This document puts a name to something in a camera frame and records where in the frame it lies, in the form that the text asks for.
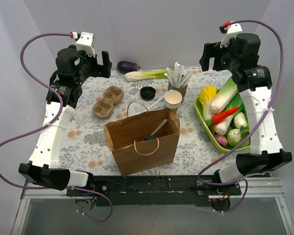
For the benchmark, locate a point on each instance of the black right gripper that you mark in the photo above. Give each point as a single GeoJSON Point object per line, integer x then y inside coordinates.
{"type": "Point", "coordinates": [215, 58]}

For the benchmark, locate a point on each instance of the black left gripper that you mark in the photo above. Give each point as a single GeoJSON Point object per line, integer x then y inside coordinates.
{"type": "Point", "coordinates": [98, 67]}

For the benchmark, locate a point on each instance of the brown cardboard cup carrier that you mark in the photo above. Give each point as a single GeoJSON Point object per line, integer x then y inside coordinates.
{"type": "Point", "coordinates": [111, 97]}

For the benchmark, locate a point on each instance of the black plastic coffee lid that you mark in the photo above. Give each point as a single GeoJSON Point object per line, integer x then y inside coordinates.
{"type": "Point", "coordinates": [151, 137]}

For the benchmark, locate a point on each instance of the brown paper bag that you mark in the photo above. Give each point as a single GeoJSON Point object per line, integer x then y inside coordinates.
{"type": "Point", "coordinates": [125, 140]}

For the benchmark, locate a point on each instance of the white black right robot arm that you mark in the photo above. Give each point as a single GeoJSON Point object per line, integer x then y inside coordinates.
{"type": "Point", "coordinates": [240, 57]}

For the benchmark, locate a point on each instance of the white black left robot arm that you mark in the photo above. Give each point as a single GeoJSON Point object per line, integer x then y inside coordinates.
{"type": "Point", "coordinates": [74, 67]}

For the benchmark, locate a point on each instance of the purple toy eggplant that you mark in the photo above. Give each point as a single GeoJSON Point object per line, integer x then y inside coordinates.
{"type": "Point", "coordinates": [126, 67]}

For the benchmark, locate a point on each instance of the floral patterned table mat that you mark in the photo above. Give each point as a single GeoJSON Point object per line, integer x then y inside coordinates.
{"type": "Point", "coordinates": [84, 146]}

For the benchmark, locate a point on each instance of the green white toy leek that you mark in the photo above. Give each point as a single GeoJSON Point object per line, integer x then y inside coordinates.
{"type": "Point", "coordinates": [145, 75]}

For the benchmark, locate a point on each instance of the large toy napa cabbage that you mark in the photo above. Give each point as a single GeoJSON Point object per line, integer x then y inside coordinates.
{"type": "Point", "coordinates": [223, 96]}

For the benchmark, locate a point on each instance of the brown cup with straws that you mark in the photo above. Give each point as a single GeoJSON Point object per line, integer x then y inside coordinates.
{"type": "Point", "coordinates": [178, 78]}

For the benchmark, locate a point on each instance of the stack of black lids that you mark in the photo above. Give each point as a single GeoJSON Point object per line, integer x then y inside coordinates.
{"type": "Point", "coordinates": [147, 93]}

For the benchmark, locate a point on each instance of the stack of paper cups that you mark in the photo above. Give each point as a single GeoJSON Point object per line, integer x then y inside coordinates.
{"type": "Point", "coordinates": [172, 100]}

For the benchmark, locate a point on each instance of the orange toy carrot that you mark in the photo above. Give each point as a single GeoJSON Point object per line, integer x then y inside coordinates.
{"type": "Point", "coordinates": [221, 116]}

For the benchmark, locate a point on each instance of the white toy bok choy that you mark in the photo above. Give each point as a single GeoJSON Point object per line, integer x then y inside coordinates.
{"type": "Point", "coordinates": [235, 137]}

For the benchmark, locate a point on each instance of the purple toy onion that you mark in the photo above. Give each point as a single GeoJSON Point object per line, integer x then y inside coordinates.
{"type": "Point", "coordinates": [222, 140]}

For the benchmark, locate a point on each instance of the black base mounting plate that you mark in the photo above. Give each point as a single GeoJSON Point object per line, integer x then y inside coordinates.
{"type": "Point", "coordinates": [152, 190]}

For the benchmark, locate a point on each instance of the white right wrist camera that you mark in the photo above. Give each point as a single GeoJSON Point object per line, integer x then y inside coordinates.
{"type": "Point", "coordinates": [230, 30]}

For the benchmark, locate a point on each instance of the aluminium frame rail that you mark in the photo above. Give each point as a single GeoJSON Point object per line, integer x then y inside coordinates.
{"type": "Point", "coordinates": [261, 209]}

